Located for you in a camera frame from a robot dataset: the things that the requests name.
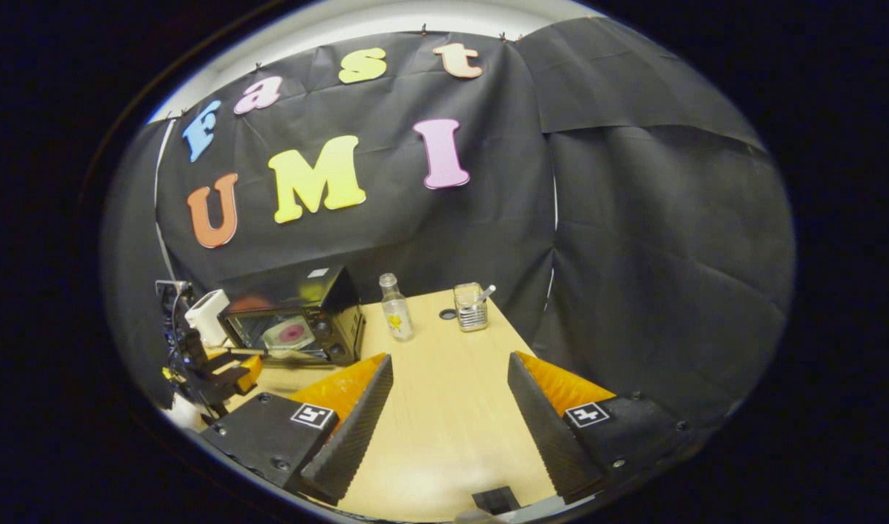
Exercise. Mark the clear bottle with yellow print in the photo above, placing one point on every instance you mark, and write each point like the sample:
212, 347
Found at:
397, 320

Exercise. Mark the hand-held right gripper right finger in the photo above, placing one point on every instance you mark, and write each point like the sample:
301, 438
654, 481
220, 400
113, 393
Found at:
546, 437

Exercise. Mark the cream rectangular plate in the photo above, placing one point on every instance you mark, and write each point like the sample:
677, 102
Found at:
270, 338

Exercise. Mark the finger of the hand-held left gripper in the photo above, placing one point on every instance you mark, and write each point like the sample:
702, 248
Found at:
246, 372

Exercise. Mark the pink ham slice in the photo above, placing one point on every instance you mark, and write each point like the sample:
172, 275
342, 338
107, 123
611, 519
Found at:
292, 333

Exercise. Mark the black electric oven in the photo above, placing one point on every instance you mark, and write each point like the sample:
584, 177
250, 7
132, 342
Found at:
339, 291

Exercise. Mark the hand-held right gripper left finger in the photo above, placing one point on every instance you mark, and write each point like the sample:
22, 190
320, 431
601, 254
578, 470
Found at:
353, 437

